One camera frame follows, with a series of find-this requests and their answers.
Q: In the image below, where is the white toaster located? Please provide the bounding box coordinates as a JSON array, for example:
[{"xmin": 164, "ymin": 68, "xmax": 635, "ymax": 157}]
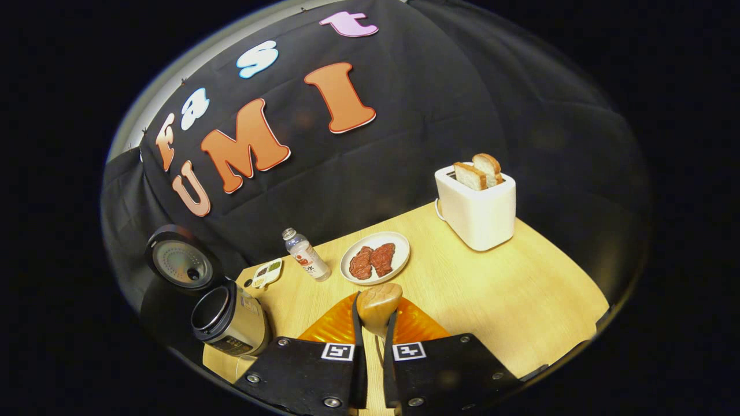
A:
[{"xmin": 434, "ymin": 162, "xmax": 517, "ymax": 252}]

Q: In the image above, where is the black backdrop cloth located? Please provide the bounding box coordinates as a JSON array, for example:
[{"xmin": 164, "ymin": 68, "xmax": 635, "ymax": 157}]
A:
[{"xmin": 101, "ymin": 0, "xmax": 651, "ymax": 347}]

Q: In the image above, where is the wooden spoon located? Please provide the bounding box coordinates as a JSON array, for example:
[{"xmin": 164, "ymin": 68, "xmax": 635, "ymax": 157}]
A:
[{"xmin": 356, "ymin": 283, "xmax": 404, "ymax": 339}]

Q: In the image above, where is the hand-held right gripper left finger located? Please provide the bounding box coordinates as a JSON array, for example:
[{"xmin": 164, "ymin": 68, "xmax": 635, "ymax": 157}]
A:
[{"xmin": 233, "ymin": 294, "xmax": 369, "ymax": 416}]

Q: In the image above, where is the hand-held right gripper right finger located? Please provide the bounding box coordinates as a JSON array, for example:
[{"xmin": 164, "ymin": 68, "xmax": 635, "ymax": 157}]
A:
[{"xmin": 382, "ymin": 298, "xmax": 522, "ymax": 416}]

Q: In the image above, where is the round white plate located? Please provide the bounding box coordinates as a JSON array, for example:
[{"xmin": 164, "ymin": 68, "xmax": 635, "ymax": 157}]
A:
[{"xmin": 340, "ymin": 231, "xmax": 411, "ymax": 286}]

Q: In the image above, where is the toast slice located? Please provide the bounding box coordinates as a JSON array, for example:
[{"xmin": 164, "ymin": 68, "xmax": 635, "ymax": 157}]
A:
[
  {"xmin": 472, "ymin": 153, "xmax": 504, "ymax": 187},
  {"xmin": 453, "ymin": 162, "xmax": 488, "ymax": 191}
]

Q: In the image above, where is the red meat piece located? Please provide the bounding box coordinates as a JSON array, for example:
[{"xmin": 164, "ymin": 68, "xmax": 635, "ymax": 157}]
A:
[
  {"xmin": 349, "ymin": 246, "xmax": 375, "ymax": 281},
  {"xmin": 370, "ymin": 243, "xmax": 397, "ymax": 277}
]

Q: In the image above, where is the black and beige rice cooker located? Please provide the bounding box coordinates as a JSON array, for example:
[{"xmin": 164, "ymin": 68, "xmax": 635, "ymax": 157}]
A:
[{"xmin": 145, "ymin": 224, "xmax": 272, "ymax": 357}]

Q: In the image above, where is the small white divided dish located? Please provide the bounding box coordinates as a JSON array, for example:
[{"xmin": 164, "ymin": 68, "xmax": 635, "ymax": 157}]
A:
[{"xmin": 252, "ymin": 258, "xmax": 284, "ymax": 289}]

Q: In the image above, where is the clear drink bottle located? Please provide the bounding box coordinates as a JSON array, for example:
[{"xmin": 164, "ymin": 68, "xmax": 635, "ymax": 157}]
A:
[{"xmin": 282, "ymin": 228, "xmax": 332, "ymax": 283}]

